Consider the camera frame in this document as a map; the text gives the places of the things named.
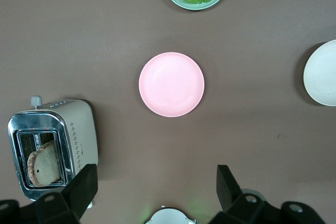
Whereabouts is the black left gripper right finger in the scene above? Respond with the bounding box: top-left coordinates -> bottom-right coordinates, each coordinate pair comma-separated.
209,165 -> 284,224

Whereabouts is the pink shallow plate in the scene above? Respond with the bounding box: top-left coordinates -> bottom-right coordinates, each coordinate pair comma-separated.
138,52 -> 205,118

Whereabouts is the brown bread slice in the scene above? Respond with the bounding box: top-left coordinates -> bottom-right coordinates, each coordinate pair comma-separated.
27,140 -> 61,188

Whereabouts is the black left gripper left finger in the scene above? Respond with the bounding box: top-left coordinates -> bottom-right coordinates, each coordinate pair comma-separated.
36,164 -> 99,224

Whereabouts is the beige and chrome toaster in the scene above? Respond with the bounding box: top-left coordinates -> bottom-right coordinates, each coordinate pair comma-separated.
7,95 -> 99,202

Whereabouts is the beige shallow plate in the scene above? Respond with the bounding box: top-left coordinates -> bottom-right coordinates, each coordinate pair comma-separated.
303,39 -> 336,107

